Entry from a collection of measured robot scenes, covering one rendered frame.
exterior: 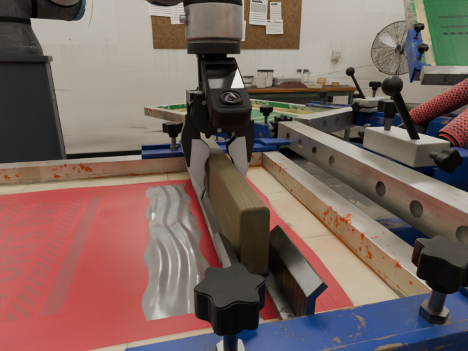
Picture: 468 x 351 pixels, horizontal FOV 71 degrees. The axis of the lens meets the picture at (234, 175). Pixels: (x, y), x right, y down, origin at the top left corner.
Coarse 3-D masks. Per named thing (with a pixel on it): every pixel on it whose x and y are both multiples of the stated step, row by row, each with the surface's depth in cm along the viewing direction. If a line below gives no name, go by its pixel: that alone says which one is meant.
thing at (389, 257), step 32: (64, 160) 69; (96, 160) 69; (128, 160) 69; (160, 160) 71; (256, 160) 76; (288, 160) 69; (320, 192) 52; (352, 224) 42; (384, 256) 36; (416, 288) 32
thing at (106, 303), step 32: (96, 256) 41; (128, 256) 41; (96, 288) 36; (128, 288) 36; (32, 320) 31; (64, 320) 31; (96, 320) 31; (128, 320) 31; (160, 320) 31; (192, 320) 31
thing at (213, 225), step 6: (198, 198) 50; (204, 198) 49; (204, 204) 47; (210, 204) 47; (204, 210) 45; (210, 210) 45; (204, 216) 45; (210, 216) 43; (210, 222) 42; (216, 222) 42; (210, 228) 40; (216, 228) 40; (210, 234) 40; (222, 234) 39
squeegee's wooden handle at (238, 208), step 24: (216, 144) 53; (216, 168) 42; (216, 192) 42; (240, 192) 34; (216, 216) 43; (240, 216) 30; (264, 216) 31; (240, 240) 31; (264, 240) 32; (264, 264) 32
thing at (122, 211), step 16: (32, 192) 61; (48, 192) 61; (64, 192) 61; (80, 192) 61; (96, 192) 61; (112, 192) 61; (128, 192) 61; (144, 192) 61; (192, 192) 61; (256, 192) 61; (112, 208) 55; (128, 208) 55; (144, 208) 55; (192, 208) 55; (272, 208) 55; (96, 224) 50; (112, 224) 50; (128, 224) 50; (144, 224) 50; (160, 224) 50
